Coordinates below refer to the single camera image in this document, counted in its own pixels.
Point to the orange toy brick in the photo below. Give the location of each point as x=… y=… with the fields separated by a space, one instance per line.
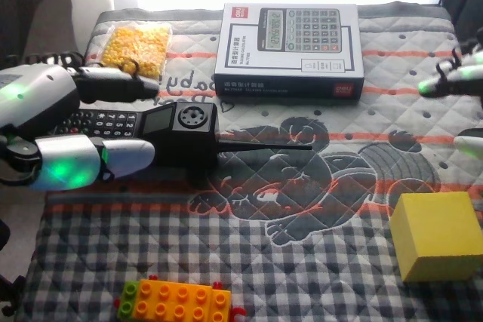
x=181 y=301

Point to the white calculator box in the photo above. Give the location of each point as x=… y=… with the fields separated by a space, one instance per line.
x=287 y=39

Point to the bag of yellow beads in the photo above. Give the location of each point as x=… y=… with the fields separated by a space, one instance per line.
x=136 y=48

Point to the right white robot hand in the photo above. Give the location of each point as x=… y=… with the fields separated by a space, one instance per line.
x=468 y=73

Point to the yellow cube block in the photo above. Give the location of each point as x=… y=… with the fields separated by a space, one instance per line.
x=437 y=231

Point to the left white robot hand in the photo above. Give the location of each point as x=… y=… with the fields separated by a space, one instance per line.
x=37 y=92

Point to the large black toy phone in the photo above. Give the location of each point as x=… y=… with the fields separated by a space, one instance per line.
x=188 y=137

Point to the green toy brick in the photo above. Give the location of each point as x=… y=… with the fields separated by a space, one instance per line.
x=128 y=299

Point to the red toy brick base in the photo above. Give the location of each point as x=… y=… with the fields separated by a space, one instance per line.
x=238 y=313

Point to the black stand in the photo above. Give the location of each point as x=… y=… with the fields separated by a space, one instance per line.
x=13 y=295

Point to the grey quilt with bear print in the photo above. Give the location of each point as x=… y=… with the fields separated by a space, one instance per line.
x=302 y=261

